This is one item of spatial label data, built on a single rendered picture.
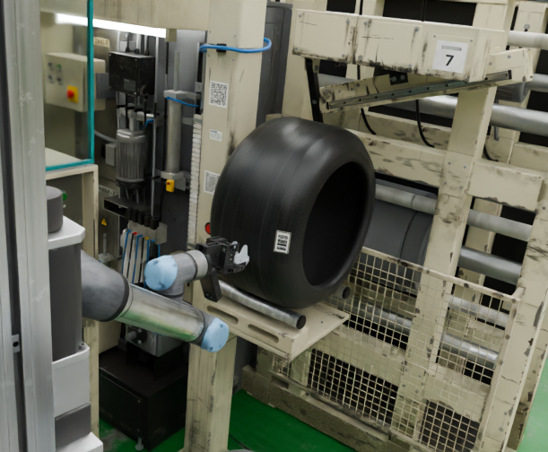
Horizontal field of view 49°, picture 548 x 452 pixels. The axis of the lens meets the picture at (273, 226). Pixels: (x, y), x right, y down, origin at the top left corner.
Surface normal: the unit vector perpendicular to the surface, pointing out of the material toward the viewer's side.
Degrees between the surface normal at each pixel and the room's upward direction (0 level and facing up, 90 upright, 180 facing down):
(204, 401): 90
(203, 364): 90
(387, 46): 90
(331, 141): 44
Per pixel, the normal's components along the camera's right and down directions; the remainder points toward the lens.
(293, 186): 0.24, -0.08
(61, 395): 0.72, 0.31
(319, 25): -0.58, 0.23
